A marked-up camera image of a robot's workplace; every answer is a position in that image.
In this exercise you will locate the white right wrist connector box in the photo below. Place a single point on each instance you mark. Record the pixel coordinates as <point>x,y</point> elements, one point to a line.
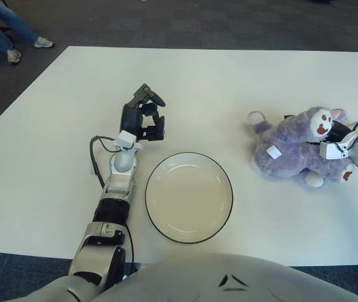
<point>331,150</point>

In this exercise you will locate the white sneaker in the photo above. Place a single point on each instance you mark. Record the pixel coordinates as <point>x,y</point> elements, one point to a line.
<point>14,55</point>
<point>44,42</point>

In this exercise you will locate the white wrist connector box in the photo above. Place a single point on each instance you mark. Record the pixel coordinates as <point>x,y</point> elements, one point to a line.
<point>126,138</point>
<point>331,150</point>

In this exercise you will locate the silver robot torso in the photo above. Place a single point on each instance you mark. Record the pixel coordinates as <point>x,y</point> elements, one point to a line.
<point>197,277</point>

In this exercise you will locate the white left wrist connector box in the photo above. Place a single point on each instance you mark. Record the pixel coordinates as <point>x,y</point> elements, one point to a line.
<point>126,138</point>

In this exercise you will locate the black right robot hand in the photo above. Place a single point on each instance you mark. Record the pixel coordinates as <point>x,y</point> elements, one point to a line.
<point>339,129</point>

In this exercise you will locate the purple plush bunny doll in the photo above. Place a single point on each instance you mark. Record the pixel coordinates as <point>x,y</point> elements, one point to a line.
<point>292,151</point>

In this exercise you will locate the white plate with black rim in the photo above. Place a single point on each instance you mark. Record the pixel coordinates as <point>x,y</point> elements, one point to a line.
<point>189,198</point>

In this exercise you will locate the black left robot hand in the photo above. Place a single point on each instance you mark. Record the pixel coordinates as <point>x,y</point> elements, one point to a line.
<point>130,118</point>

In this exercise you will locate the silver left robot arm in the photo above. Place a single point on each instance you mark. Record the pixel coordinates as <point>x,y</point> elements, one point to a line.
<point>115,185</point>

